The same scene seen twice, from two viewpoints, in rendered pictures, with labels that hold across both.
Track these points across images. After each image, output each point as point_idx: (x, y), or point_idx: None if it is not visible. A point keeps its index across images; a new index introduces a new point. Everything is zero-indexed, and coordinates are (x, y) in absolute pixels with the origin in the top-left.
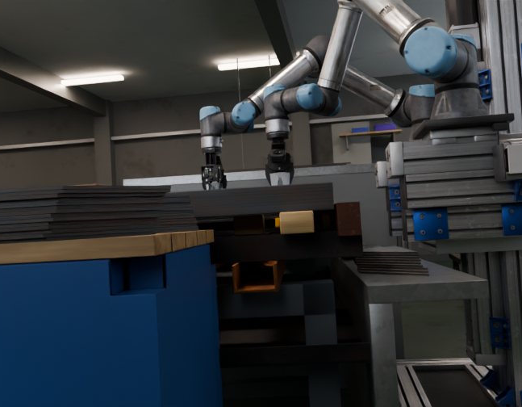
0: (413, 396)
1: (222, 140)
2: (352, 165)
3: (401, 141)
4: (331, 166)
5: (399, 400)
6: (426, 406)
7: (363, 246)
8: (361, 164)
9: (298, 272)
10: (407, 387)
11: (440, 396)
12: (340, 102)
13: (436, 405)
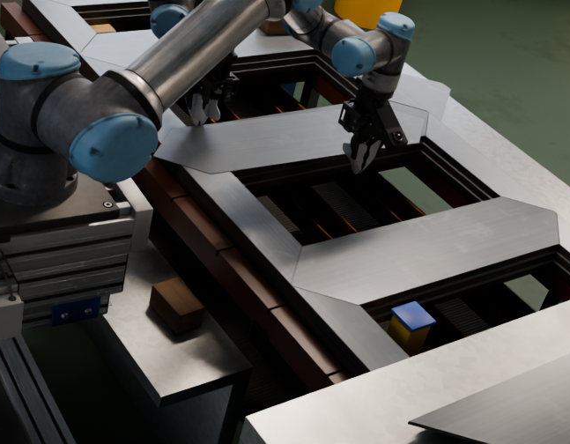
0: (27, 393)
1: (366, 73)
2: (356, 377)
3: (15, 37)
4: (408, 359)
5: (41, 377)
6: (4, 366)
7: (182, 374)
8: (332, 385)
9: None
10: (44, 420)
11: None
12: (151, 19)
13: None
